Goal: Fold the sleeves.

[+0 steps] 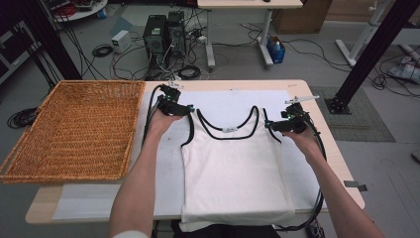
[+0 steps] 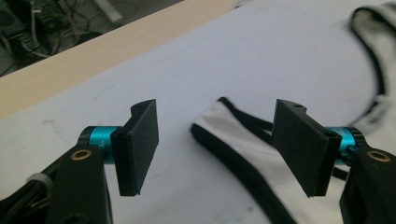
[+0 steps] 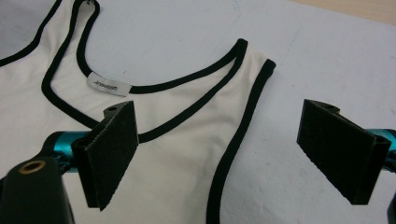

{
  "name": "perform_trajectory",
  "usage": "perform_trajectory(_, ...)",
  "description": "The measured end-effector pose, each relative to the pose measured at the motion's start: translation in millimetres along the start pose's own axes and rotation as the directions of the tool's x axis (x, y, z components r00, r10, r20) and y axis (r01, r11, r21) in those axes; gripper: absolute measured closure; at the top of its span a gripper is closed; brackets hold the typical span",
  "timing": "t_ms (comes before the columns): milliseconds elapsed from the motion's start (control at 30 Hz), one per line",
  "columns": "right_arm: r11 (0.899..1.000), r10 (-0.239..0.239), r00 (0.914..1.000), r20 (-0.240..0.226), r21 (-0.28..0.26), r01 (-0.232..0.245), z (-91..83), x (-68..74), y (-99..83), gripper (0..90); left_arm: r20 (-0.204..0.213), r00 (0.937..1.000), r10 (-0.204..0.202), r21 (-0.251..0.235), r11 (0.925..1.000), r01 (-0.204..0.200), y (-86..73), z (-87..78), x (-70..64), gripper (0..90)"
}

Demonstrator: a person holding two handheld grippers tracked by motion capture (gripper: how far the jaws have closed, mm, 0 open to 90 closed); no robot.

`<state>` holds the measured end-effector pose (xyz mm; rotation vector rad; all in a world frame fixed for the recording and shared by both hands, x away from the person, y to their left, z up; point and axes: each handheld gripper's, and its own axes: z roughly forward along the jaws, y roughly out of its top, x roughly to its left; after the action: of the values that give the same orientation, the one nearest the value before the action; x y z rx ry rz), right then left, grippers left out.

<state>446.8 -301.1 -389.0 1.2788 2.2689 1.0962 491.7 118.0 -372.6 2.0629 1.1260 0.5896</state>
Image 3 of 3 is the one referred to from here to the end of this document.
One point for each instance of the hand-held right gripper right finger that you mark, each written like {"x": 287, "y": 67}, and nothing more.
{"x": 339, "y": 152}

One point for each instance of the white tank top black trim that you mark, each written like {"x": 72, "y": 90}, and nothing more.
{"x": 174, "y": 171}

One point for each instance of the white foam mat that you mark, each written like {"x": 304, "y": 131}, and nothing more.
{"x": 311, "y": 62}

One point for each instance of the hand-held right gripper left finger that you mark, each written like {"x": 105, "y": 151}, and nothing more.
{"x": 106, "y": 155}

